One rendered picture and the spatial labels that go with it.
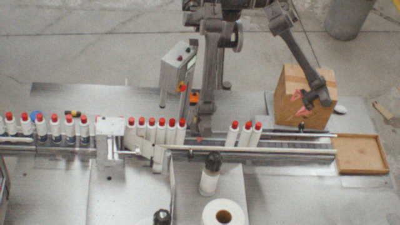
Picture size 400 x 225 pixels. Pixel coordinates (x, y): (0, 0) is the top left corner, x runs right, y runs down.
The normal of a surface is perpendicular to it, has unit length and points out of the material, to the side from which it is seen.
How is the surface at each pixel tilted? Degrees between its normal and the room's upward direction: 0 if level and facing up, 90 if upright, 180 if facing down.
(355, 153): 0
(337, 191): 0
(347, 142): 0
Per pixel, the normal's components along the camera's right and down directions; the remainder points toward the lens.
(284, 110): -0.06, 0.75
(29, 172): 0.12, -0.65
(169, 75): -0.52, 0.60
